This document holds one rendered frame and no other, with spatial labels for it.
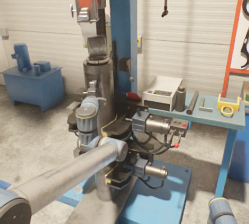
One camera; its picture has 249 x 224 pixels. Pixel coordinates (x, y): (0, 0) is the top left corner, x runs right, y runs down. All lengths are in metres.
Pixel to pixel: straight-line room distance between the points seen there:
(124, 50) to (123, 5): 0.35
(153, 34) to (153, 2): 0.44
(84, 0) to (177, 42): 2.33
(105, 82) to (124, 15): 0.60
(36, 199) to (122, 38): 1.54
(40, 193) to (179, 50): 3.09
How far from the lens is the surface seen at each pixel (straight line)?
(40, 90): 4.13
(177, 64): 3.69
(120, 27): 2.05
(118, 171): 2.14
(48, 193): 0.86
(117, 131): 1.78
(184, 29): 3.55
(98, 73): 1.69
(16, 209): 0.73
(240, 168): 2.92
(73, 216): 2.38
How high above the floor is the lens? 2.00
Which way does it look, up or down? 27 degrees down
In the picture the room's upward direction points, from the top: 2 degrees counter-clockwise
